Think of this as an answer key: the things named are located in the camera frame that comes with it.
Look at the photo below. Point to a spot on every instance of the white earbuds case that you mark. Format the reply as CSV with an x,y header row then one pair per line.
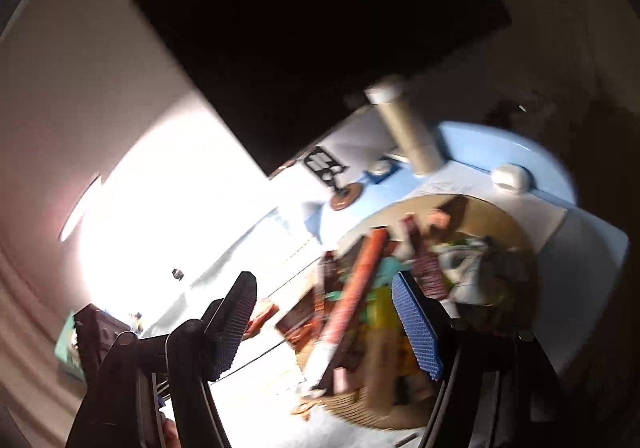
x,y
510,177

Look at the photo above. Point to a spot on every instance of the yellow snack packet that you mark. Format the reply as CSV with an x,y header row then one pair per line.
x,y
385,323

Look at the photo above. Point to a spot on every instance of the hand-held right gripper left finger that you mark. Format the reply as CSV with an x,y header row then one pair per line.
x,y
235,318

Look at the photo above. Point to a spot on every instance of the black stand with brown base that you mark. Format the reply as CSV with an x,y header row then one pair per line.
x,y
345,198

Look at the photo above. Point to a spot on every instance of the blue patterned woven mat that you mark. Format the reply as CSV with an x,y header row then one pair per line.
x,y
260,403

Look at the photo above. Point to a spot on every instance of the stack of green booklets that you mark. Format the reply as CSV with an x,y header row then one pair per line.
x,y
67,348

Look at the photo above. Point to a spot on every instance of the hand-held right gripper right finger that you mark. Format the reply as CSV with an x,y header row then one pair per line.
x,y
415,328

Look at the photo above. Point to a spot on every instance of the black monitor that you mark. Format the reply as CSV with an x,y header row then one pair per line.
x,y
310,27

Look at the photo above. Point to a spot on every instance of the woven wicker basket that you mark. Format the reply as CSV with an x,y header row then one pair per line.
x,y
520,248

